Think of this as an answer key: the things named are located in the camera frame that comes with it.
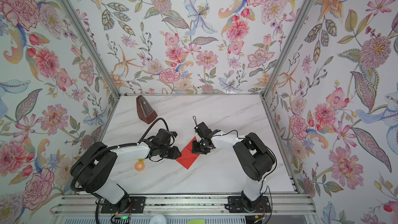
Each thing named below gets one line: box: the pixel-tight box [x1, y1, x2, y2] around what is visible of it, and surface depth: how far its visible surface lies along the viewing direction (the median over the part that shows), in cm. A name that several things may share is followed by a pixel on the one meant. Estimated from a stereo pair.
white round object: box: [150, 213, 167, 224], surface depth 67 cm
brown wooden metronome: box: [136, 94, 158, 125], surface depth 100 cm
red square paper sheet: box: [175, 136, 201, 170], surface depth 91 cm
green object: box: [186, 218, 205, 224], surface depth 72 cm
